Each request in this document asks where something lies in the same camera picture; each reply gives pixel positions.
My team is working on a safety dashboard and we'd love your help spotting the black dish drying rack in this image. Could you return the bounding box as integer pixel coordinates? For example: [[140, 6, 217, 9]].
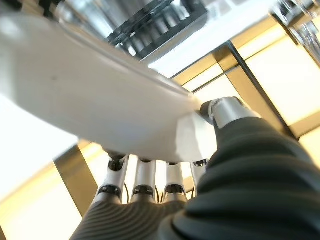
[[49, 0, 210, 62]]

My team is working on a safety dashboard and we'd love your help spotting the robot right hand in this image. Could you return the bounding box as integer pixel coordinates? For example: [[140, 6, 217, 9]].
[[69, 96, 320, 240]]

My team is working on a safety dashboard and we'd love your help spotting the white plate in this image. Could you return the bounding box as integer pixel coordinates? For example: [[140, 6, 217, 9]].
[[0, 12, 220, 163]]

